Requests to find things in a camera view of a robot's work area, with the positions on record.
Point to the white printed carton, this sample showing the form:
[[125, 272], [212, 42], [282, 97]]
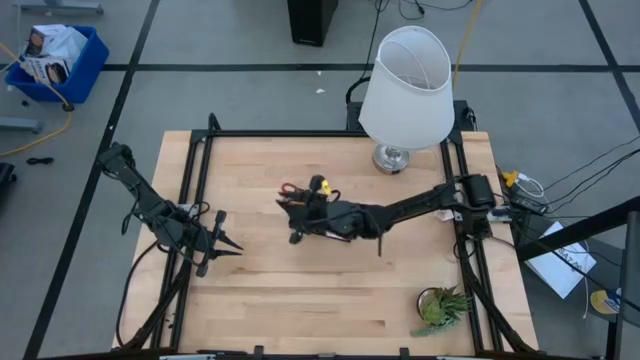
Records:
[[45, 70], [40, 37]]

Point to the white shade table lamp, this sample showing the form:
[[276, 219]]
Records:
[[407, 95]]

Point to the black floor object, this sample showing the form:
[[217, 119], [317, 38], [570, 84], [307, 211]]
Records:
[[5, 180]]

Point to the black aluminium table frame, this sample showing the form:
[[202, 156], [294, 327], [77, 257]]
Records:
[[280, 133]]

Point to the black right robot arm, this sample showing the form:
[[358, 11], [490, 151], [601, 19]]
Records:
[[425, 200]]

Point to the black power adapter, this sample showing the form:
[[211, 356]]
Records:
[[527, 204]]

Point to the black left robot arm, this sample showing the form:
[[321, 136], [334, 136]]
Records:
[[145, 200]]

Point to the blue plastic bin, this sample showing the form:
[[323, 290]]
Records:
[[87, 75]]

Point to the black tower case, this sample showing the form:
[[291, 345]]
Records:
[[311, 22]]

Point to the black metal beam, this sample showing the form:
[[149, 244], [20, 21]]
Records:
[[575, 231]]

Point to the white paper sheet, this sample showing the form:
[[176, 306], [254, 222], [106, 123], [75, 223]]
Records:
[[560, 265]]

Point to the grey metal foot bar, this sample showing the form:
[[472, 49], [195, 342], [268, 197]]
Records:
[[60, 7], [17, 125]]

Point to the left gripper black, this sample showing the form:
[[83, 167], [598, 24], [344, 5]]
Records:
[[205, 237]]

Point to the yellow plug connector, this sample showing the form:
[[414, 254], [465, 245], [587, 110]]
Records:
[[511, 176]]

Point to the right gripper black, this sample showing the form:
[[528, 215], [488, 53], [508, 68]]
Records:
[[350, 222]]

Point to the grey metal post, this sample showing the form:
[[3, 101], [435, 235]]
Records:
[[631, 275]]

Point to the green potted succulent plant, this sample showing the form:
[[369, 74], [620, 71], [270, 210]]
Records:
[[440, 310]]

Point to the white plastic bag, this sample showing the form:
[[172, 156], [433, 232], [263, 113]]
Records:
[[67, 45]]

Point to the black mesh desk organizer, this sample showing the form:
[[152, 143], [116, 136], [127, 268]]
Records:
[[291, 220]]

